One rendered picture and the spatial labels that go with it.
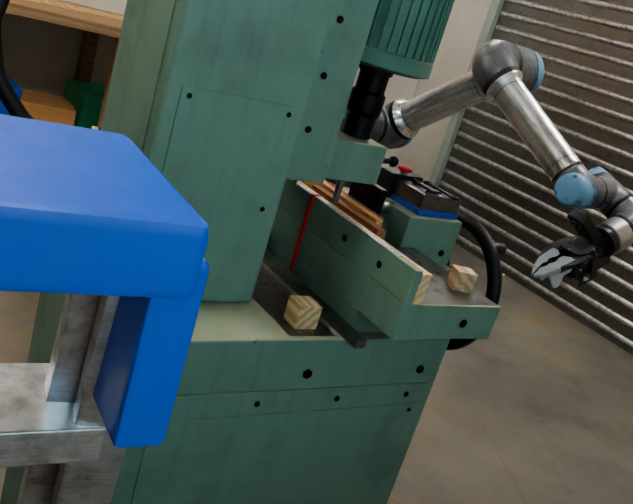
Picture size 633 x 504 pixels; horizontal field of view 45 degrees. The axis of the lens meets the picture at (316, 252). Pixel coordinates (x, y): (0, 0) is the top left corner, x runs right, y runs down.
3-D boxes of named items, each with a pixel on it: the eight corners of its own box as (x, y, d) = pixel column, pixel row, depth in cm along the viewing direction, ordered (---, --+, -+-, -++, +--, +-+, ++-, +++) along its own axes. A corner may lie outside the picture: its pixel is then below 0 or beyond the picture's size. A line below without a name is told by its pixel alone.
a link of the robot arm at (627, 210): (632, 209, 177) (660, 235, 173) (598, 228, 173) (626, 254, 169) (646, 187, 171) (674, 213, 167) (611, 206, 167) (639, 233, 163)
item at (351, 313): (444, 332, 133) (452, 312, 132) (349, 332, 121) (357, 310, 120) (327, 240, 164) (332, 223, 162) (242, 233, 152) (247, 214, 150)
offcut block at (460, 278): (445, 282, 127) (452, 263, 126) (464, 286, 128) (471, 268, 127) (451, 289, 124) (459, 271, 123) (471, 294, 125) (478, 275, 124)
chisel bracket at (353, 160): (373, 193, 134) (388, 148, 131) (307, 185, 126) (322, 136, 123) (351, 179, 139) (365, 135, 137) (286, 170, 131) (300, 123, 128)
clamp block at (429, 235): (448, 266, 147) (464, 223, 144) (396, 262, 139) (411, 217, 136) (403, 235, 158) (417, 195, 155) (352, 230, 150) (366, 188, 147)
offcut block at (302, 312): (315, 329, 119) (323, 307, 117) (294, 329, 116) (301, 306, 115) (304, 317, 122) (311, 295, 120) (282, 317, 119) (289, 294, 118)
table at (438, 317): (527, 339, 130) (541, 308, 128) (392, 341, 113) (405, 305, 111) (341, 208, 176) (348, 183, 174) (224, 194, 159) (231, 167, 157)
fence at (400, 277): (412, 304, 112) (424, 271, 110) (403, 304, 111) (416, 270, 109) (238, 169, 157) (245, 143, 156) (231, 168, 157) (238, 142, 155)
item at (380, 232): (377, 257, 128) (386, 230, 127) (368, 257, 127) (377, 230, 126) (313, 210, 145) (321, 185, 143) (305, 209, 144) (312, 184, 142)
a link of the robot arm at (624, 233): (635, 224, 163) (604, 210, 169) (619, 233, 161) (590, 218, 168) (632, 253, 167) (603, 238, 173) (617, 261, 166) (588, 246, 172)
